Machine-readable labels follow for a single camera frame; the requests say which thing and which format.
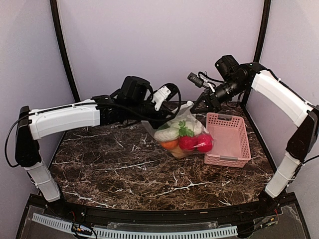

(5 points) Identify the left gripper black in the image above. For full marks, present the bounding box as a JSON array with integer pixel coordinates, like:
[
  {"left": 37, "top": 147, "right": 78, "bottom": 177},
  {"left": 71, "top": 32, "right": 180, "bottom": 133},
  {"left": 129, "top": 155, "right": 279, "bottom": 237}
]
[{"left": 126, "top": 96, "right": 176, "bottom": 129}]

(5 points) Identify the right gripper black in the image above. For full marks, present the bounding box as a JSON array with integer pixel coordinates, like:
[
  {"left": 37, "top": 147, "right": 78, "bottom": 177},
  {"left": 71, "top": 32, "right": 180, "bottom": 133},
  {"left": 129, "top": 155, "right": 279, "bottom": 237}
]
[{"left": 190, "top": 77, "right": 247, "bottom": 113}]

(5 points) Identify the white radish toy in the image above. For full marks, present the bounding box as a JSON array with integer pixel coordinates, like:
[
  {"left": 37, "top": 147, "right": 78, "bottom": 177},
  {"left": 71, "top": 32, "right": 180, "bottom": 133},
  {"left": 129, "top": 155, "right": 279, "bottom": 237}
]
[
  {"left": 170, "top": 120, "right": 202, "bottom": 137},
  {"left": 154, "top": 127, "right": 179, "bottom": 142}
]

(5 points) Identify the clear polka dot zip bag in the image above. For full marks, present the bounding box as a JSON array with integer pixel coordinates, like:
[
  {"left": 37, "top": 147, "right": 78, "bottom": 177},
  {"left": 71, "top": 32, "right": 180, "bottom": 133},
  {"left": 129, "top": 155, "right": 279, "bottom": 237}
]
[{"left": 142, "top": 101, "right": 214, "bottom": 159}]

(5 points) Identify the orange tangerine toy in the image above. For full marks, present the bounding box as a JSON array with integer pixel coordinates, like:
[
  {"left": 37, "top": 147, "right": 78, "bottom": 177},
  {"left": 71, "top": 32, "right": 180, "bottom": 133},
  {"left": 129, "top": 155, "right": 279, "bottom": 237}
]
[{"left": 160, "top": 139, "right": 179, "bottom": 150}]

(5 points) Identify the bright red tomato toy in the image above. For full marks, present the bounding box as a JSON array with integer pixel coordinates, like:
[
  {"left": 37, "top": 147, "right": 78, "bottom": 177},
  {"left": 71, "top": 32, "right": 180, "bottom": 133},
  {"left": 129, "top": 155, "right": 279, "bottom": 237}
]
[{"left": 196, "top": 134, "right": 213, "bottom": 153}]

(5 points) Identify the dark red pomegranate toy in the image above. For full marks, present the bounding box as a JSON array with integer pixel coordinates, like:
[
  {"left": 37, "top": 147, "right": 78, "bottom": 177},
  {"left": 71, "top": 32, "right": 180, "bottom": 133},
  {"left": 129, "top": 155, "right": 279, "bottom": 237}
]
[{"left": 179, "top": 136, "right": 197, "bottom": 151}]

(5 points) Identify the yellow peach toy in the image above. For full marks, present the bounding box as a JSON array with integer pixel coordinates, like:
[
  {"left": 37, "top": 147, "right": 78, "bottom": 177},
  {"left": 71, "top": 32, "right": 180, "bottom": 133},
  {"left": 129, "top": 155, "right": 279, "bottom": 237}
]
[{"left": 171, "top": 146, "right": 192, "bottom": 159}]

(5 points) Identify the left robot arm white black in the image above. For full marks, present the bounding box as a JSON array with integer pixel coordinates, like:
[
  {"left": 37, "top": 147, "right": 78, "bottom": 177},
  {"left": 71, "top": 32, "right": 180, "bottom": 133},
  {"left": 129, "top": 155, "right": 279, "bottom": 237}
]
[{"left": 10, "top": 95, "right": 180, "bottom": 217}]

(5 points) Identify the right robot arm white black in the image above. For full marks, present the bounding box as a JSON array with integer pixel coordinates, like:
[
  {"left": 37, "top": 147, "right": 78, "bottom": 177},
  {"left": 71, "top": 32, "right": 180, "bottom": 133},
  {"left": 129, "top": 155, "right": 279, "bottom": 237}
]
[{"left": 190, "top": 55, "right": 319, "bottom": 216}]

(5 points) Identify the pink plastic basket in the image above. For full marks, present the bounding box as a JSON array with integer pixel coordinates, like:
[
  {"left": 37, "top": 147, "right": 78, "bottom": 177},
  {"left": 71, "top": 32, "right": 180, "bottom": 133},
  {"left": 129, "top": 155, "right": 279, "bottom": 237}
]
[{"left": 204, "top": 113, "right": 251, "bottom": 168}]

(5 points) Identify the circuit board with leds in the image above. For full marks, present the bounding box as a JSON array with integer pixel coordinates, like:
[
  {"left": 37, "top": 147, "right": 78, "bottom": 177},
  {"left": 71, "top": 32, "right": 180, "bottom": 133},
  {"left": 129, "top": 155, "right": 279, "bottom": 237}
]
[{"left": 71, "top": 224, "right": 93, "bottom": 237}]

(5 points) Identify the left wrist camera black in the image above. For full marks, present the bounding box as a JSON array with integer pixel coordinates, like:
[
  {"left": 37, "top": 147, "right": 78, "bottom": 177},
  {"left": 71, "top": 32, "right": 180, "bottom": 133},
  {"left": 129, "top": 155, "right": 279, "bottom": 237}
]
[{"left": 121, "top": 76, "right": 153, "bottom": 103}]

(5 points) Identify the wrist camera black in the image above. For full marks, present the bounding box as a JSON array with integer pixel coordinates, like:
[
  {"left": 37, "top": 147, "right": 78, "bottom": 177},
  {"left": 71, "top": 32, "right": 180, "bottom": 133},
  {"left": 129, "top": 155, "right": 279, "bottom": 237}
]
[
  {"left": 215, "top": 55, "right": 239, "bottom": 81},
  {"left": 121, "top": 76, "right": 153, "bottom": 103}
]

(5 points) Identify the left camera cable black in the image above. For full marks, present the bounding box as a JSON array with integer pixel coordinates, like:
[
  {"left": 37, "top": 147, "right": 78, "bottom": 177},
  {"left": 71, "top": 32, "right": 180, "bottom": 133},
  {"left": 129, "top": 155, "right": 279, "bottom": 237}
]
[{"left": 160, "top": 83, "right": 181, "bottom": 118}]

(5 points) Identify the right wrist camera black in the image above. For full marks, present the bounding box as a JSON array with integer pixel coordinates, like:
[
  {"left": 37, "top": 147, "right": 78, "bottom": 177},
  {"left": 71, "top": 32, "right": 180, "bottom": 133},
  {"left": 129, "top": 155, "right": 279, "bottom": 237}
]
[{"left": 215, "top": 55, "right": 239, "bottom": 81}]

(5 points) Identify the black front rail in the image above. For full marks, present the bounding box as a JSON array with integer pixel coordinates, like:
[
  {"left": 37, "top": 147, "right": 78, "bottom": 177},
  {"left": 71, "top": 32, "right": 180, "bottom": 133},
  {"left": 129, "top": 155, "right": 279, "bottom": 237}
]
[{"left": 49, "top": 200, "right": 262, "bottom": 225}]

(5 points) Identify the right black frame post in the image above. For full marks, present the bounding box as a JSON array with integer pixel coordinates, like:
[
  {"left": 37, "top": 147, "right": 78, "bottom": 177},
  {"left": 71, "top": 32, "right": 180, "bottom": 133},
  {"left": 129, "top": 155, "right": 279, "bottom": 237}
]
[{"left": 253, "top": 0, "right": 272, "bottom": 62}]

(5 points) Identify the black frame post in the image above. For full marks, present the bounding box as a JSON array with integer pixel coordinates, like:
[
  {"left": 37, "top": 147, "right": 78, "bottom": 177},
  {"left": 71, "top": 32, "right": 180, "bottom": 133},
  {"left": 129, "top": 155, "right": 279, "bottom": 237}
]
[
  {"left": 253, "top": 0, "right": 272, "bottom": 62},
  {"left": 49, "top": 0, "right": 80, "bottom": 102}
]

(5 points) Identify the white slotted cable duct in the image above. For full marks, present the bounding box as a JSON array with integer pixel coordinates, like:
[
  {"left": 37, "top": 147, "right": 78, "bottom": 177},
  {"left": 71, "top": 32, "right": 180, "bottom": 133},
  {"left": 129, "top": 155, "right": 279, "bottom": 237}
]
[{"left": 31, "top": 213, "right": 238, "bottom": 239}]

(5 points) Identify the left black frame post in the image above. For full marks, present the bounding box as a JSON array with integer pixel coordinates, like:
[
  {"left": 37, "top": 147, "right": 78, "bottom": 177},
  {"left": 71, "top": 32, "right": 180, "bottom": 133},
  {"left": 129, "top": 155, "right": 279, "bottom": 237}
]
[{"left": 49, "top": 0, "right": 80, "bottom": 102}]

